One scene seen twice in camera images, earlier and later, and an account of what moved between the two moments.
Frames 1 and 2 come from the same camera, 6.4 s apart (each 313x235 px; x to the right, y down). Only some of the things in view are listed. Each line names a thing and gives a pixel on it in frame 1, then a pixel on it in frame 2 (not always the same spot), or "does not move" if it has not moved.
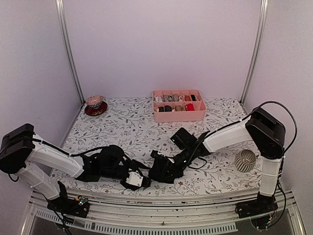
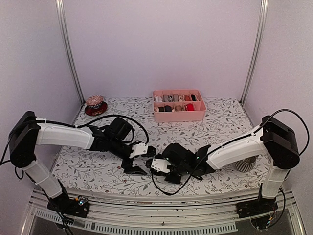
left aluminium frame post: x=60 y=6 does not move
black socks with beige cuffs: x=193 y=97 does not move
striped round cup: x=245 y=160 does not move
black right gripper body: x=189 y=156 to x=182 y=169
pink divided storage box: x=178 y=105 does not move
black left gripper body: x=107 y=173 to x=117 y=146
